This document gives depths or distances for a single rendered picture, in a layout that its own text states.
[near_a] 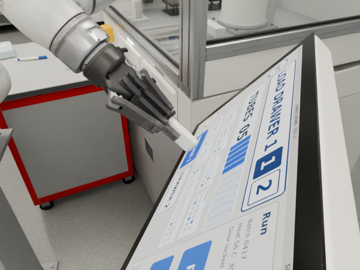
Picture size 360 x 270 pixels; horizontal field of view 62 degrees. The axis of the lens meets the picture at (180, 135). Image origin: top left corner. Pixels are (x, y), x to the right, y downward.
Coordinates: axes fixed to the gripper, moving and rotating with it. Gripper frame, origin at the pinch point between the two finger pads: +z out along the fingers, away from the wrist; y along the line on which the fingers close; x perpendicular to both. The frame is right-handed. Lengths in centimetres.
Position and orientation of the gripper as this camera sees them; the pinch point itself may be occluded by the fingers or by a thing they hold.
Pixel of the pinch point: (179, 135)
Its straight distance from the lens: 55.7
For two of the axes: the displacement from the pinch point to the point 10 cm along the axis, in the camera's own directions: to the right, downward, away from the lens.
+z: 7.2, 6.6, 1.8
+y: 3.3, -5.6, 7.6
